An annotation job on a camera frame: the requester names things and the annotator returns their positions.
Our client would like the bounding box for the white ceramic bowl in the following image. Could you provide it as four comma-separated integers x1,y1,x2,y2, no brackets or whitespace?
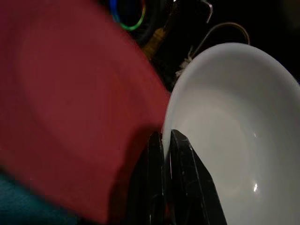
161,43,300,225

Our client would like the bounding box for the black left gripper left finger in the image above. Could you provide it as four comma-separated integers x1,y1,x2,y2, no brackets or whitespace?
127,131,166,225

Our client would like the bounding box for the black fan RGB ring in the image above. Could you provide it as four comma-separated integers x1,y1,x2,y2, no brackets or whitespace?
109,0,162,46

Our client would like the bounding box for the red plate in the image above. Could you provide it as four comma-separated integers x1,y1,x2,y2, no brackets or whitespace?
0,0,171,225

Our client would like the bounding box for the yellow oil bottle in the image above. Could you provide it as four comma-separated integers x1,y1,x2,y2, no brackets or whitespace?
142,27,167,57

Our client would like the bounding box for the bent metal wire hook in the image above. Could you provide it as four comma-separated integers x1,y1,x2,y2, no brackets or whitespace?
200,1,214,24

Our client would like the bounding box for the blue microfibre towel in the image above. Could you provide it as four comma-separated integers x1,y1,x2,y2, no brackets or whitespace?
0,172,82,225

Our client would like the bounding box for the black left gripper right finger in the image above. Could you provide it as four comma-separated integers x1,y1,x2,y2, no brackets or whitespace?
165,128,227,225

